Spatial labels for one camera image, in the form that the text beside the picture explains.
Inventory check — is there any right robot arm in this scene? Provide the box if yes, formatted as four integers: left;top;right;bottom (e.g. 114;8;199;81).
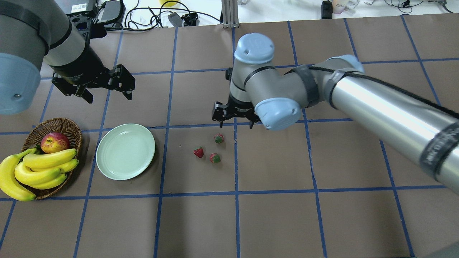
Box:
212;33;459;193

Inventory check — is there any woven wicker basket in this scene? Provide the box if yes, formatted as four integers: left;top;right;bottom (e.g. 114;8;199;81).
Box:
20;118;83;200

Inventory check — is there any light green plate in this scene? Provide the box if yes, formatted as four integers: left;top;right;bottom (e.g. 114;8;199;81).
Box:
95;124;156;180

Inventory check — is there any red apple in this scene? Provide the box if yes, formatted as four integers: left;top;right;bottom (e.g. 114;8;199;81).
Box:
40;132;70;154

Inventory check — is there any yellow banana bunch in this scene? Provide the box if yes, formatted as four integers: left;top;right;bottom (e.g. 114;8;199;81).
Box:
0;148;79;201

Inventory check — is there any red strawberry green top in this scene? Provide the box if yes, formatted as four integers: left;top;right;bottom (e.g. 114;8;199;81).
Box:
209;153;221;164

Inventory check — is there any aluminium frame post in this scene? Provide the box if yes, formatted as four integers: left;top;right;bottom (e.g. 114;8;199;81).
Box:
221;0;240;28

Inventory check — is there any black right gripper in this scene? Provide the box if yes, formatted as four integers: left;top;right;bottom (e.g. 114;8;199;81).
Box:
212;94;260;129

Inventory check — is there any strawberry with green leaves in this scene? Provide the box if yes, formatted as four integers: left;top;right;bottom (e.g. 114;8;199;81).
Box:
213;133;225;144

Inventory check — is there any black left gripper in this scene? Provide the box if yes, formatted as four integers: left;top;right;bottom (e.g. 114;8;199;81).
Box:
51;46;136;104

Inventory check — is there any black power adapter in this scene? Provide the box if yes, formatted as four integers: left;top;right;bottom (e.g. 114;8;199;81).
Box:
97;0;125;27

